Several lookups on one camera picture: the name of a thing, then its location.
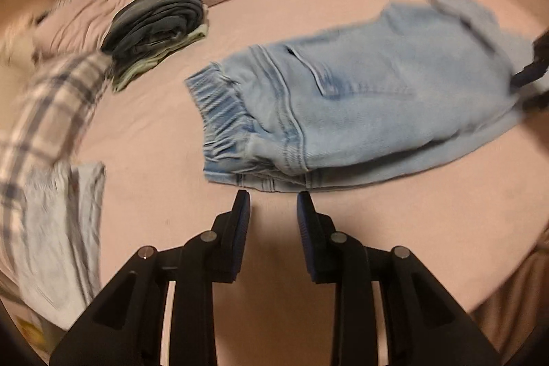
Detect folded pale green garment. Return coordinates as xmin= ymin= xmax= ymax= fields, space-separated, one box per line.
xmin=110 ymin=6 xmax=208 ymax=93

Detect plaid pillow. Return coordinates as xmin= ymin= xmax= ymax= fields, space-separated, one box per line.
xmin=1 ymin=51 xmax=112 ymax=264

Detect pink pillow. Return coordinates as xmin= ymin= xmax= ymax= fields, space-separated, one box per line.
xmin=33 ymin=0 xmax=134 ymax=59

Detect folded dark denim jeans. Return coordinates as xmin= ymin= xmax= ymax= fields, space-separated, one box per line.
xmin=101 ymin=0 xmax=205 ymax=64

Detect light blue denim pants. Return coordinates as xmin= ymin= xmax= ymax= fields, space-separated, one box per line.
xmin=186 ymin=0 xmax=539 ymax=192

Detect light blue garment at edge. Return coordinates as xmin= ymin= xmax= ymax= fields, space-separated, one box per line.
xmin=14 ymin=162 xmax=106 ymax=331

